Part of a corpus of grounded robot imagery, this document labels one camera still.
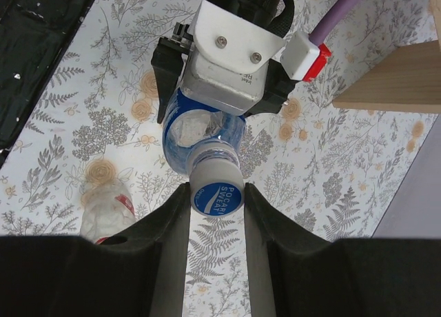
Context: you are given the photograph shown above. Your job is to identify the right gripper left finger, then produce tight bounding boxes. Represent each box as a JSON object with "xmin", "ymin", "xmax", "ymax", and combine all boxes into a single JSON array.
[{"xmin": 1, "ymin": 184, "xmax": 190, "ymax": 316}]

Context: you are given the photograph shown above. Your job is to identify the wooden shelf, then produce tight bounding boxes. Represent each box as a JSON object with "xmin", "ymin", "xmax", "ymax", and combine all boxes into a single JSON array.
[{"xmin": 333, "ymin": 0, "xmax": 440, "ymax": 114}]

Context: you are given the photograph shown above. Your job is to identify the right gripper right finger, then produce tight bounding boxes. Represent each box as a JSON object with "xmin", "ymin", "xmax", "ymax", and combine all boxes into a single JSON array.
[{"xmin": 244, "ymin": 184, "xmax": 440, "ymax": 316}]

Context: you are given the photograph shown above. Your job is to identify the blue label water bottle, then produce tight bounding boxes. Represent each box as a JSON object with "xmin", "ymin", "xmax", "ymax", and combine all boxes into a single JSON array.
[{"xmin": 163, "ymin": 89, "xmax": 245, "ymax": 174}]

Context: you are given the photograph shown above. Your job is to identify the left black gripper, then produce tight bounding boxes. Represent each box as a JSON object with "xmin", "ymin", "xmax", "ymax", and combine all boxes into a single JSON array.
[{"xmin": 151, "ymin": 0, "xmax": 296, "ymax": 123}]

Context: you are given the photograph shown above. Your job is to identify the blue white bottle cap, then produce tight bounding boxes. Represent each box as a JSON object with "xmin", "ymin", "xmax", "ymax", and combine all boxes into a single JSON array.
[{"xmin": 189, "ymin": 158, "xmax": 245, "ymax": 217}]

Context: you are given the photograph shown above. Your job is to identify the red label cola bottle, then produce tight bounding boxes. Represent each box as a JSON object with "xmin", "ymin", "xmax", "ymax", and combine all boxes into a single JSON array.
[{"xmin": 79, "ymin": 180, "xmax": 136, "ymax": 244}]

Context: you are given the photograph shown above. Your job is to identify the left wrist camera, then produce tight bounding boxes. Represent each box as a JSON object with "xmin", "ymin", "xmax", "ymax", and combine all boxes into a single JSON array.
[{"xmin": 180, "ymin": 0, "xmax": 285, "ymax": 116}]

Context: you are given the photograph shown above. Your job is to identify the floral table mat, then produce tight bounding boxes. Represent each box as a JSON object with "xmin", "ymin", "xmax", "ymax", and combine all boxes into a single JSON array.
[{"xmin": 1, "ymin": 0, "xmax": 440, "ymax": 316}]

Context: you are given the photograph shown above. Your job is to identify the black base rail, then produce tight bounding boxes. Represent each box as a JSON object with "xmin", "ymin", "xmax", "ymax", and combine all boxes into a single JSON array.
[{"xmin": 1, "ymin": 0, "xmax": 95, "ymax": 161}]

